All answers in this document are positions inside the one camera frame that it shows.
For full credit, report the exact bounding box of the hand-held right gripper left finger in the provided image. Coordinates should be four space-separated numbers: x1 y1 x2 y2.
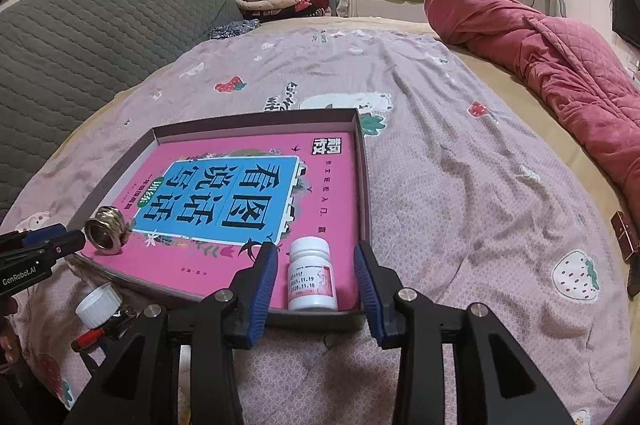
62 241 280 425

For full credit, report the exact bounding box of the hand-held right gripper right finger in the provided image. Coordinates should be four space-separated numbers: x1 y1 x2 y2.
352 241 576 425

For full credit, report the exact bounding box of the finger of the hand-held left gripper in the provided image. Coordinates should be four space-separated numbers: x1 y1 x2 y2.
20 229 88 263
0 225 68 248

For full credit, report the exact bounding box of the gold metal cap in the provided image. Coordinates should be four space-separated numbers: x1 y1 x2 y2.
84 205 132 253

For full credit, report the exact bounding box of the white pill bottle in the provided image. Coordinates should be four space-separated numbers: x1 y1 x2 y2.
287 236 338 312

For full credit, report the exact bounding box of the white ribbed bottle cap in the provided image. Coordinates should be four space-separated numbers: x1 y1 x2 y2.
75 283 123 328

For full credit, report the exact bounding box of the red and black lighter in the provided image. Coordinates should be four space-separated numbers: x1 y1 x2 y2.
70 322 118 353

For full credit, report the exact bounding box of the shallow cardboard box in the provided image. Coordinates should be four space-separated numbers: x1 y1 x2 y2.
65 108 373 318

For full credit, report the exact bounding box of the person's left hand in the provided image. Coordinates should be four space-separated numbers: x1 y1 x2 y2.
0 295 25 373

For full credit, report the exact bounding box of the pink and blue book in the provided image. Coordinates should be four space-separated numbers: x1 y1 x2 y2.
80 125 363 313

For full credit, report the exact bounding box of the lilac strawberry print bedsheet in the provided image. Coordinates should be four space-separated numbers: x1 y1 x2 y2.
0 18 632 425

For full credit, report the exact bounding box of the grey quilted cover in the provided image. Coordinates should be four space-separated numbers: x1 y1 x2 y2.
0 0 246 226

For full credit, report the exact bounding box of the beige bed sheet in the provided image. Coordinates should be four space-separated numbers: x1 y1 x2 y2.
257 15 640 425

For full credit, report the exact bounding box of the small brown box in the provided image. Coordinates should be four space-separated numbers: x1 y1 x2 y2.
610 210 640 263

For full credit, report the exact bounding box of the blue patterned cloth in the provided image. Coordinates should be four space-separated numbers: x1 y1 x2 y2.
207 19 261 40

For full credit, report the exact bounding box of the pink quilted blanket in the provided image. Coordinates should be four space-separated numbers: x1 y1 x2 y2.
424 0 640 231

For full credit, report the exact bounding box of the folded pink cloth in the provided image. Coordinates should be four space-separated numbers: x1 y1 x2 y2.
235 0 312 12

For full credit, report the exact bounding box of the black wall television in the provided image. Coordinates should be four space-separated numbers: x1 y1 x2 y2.
611 0 640 51

